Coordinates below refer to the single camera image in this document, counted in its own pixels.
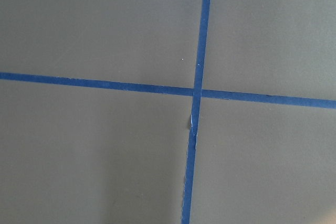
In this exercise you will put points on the blue tape long vertical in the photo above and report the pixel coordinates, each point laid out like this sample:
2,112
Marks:
195,112

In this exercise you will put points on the blue tape horizontal strip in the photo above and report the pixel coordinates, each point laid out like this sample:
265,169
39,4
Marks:
213,94

